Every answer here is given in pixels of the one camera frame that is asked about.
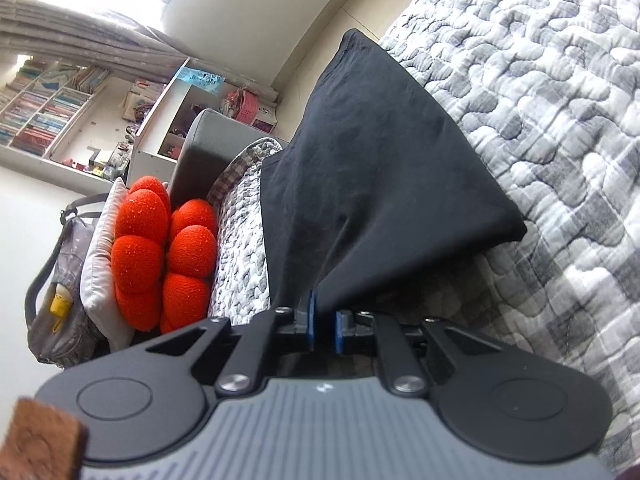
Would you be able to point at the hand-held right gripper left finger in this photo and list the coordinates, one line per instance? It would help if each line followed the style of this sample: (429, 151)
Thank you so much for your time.
(311, 320)

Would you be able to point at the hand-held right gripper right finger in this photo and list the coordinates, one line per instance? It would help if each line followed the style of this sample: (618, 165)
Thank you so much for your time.
(340, 330)

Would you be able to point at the black T-shirt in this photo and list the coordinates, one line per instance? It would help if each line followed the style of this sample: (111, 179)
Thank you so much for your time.
(390, 160)

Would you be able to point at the grey shoulder bag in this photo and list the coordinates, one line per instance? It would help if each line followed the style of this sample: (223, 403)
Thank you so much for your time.
(65, 260)

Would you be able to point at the orange flower cushion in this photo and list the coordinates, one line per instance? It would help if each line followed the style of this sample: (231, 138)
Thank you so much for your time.
(150, 260)

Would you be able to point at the grey sofa armrest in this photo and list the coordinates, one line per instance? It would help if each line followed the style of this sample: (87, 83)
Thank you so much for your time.
(210, 150)

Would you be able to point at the white pillow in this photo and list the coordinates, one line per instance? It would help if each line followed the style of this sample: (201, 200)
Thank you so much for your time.
(100, 280)

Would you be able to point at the pink basket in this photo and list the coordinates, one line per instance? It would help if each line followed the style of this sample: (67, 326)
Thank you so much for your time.
(245, 107)

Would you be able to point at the white desk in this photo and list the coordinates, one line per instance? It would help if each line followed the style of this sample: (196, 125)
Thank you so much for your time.
(150, 150)

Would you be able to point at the yellow bottle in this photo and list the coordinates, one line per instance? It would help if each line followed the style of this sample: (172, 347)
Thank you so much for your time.
(59, 310)

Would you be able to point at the blue plastic bag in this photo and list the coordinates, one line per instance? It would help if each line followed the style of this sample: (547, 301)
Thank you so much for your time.
(200, 76)

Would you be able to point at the brown fuzzy patch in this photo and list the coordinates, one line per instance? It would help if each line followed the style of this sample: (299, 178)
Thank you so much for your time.
(40, 435)

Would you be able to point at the grey white quilted blanket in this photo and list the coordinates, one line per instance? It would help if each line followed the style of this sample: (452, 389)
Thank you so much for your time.
(550, 110)

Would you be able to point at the grey curtain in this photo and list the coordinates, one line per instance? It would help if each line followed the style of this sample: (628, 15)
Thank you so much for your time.
(100, 35)

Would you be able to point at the white wall bookshelf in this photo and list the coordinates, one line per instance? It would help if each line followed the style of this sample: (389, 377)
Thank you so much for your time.
(50, 110)

